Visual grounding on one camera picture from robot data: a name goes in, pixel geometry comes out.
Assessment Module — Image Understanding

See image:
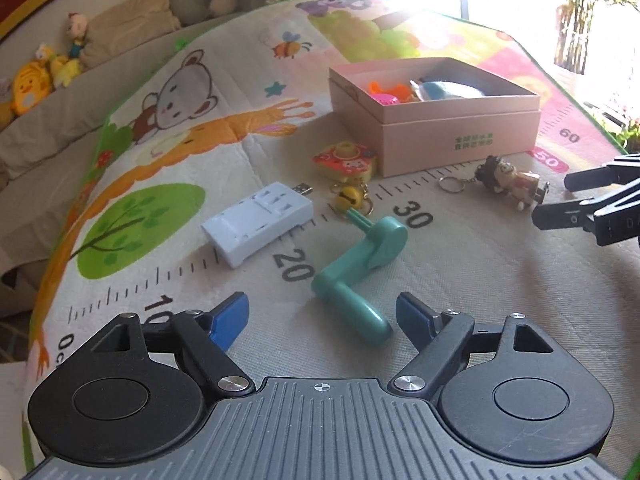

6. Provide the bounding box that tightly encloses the white usb charger box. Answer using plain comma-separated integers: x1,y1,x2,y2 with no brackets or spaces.
201,182,314,269

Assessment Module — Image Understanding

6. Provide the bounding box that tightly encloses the cartoon figure keychain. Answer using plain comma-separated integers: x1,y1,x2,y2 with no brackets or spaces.
437,155,549,211

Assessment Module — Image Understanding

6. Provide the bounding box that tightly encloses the teal plastic crank handle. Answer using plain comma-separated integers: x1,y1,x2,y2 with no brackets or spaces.
311,209,409,347

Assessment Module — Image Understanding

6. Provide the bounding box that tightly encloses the red hello kitty toy camera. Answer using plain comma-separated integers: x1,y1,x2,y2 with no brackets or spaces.
311,141,378,184

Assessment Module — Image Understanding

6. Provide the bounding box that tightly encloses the blue white plastic packet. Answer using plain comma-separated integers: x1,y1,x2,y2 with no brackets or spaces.
409,80,485,102

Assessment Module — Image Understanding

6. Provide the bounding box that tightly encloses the orange plastic cup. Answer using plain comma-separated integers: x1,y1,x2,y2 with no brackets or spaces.
368,81,413,103

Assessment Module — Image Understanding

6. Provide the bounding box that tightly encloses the pink plastic basket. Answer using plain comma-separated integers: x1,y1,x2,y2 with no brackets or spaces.
371,92,401,106

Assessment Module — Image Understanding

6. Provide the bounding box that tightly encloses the colourful cartoon play mat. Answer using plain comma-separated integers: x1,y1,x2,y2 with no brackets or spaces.
25,0,639,474

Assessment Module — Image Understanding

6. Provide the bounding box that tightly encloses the pink cardboard box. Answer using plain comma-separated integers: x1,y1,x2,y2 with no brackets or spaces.
329,58,541,178

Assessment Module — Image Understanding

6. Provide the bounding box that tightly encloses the grey sofa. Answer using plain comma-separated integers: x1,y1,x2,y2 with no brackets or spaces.
1,18,228,287

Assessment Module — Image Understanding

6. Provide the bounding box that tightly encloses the yellow duck plush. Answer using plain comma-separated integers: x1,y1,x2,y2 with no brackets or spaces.
35,44,81,89

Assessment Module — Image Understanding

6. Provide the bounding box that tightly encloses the orange tiger plush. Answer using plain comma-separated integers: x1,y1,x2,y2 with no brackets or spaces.
1,61,52,129

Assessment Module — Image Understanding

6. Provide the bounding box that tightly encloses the beige cushion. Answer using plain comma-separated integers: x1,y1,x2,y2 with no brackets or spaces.
79,0,181,70

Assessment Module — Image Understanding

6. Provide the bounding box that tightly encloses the small doll plush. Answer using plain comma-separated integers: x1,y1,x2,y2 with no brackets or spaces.
66,12,89,58

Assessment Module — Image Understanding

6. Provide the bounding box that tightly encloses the gold bell keychain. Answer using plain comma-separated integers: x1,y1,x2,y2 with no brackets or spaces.
331,182,374,217

